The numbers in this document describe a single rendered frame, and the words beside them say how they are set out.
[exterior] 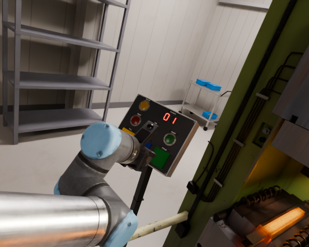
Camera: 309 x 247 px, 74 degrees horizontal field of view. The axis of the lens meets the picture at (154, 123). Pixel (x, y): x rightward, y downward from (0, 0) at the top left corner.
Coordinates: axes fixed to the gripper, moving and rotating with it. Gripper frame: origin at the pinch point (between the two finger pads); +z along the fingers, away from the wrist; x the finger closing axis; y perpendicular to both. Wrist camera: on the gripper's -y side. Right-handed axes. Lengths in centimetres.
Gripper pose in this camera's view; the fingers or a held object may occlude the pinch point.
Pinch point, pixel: (152, 152)
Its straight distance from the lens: 82.3
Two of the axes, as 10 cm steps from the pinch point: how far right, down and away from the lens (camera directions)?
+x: 8.1, 4.3, -4.1
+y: -5.0, 8.6, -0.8
